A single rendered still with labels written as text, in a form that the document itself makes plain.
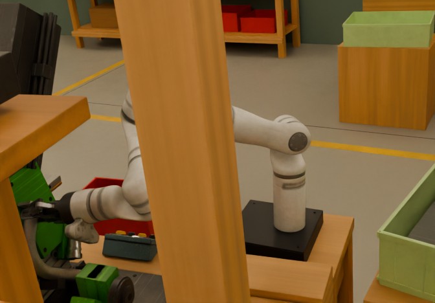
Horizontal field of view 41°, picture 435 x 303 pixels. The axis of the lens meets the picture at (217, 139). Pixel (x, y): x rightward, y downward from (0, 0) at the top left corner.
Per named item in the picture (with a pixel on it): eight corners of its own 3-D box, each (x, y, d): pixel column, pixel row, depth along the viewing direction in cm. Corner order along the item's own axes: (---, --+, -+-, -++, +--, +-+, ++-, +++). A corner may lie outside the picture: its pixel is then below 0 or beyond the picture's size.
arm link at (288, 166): (266, 115, 160) (267, 171, 167) (279, 127, 152) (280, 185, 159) (297, 110, 162) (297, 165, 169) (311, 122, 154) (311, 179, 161)
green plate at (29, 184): (47, 235, 150) (11, 164, 144) (72, 231, 146) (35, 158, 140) (18, 261, 140) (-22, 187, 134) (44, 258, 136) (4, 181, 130)
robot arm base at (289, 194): (279, 213, 176) (279, 162, 169) (309, 219, 172) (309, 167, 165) (268, 228, 168) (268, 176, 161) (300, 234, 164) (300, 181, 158)
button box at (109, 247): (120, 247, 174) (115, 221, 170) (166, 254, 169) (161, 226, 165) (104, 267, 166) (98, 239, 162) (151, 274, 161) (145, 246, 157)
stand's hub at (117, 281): (128, 297, 118) (122, 267, 115) (142, 300, 117) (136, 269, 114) (110, 322, 112) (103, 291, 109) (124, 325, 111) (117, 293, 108)
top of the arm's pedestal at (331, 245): (257, 215, 193) (256, 204, 191) (354, 227, 181) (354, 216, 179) (222, 273, 167) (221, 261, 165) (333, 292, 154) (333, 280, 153)
